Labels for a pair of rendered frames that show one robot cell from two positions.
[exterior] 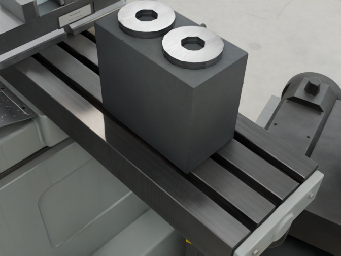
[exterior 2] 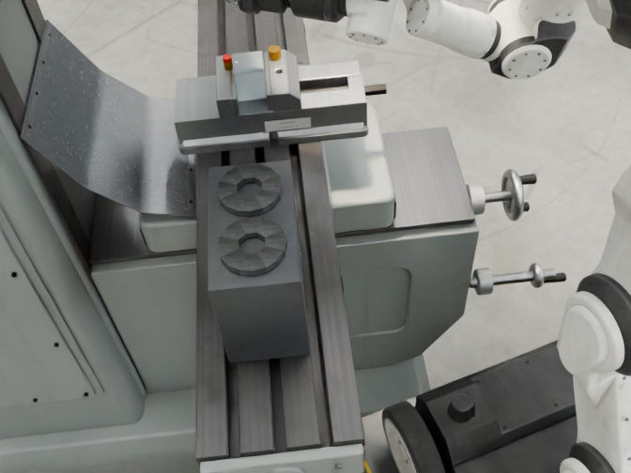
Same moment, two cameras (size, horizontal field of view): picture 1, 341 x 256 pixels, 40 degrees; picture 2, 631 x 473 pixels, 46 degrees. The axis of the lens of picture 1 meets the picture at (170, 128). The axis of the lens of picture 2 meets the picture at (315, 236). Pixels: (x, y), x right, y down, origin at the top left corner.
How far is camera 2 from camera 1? 0.65 m
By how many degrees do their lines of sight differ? 30
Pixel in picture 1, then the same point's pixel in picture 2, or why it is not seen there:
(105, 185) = not seen: hidden behind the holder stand
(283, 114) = (552, 356)
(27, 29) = (222, 124)
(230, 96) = (282, 313)
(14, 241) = (165, 321)
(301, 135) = (546, 397)
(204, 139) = (249, 341)
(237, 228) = (218, 444)
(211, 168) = (257, 372)
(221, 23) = not seen: outside the picture
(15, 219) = (166, 301)
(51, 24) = (253, 126)
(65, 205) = not seen: hidden behind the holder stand
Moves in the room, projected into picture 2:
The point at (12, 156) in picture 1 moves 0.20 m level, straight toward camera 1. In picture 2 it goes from (169, 242) to (130, 328)
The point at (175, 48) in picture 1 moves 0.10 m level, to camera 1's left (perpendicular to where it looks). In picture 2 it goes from (230, 239) to (179, 204)
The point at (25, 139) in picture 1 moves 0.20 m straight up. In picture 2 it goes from (186, 233) to (164, 159)
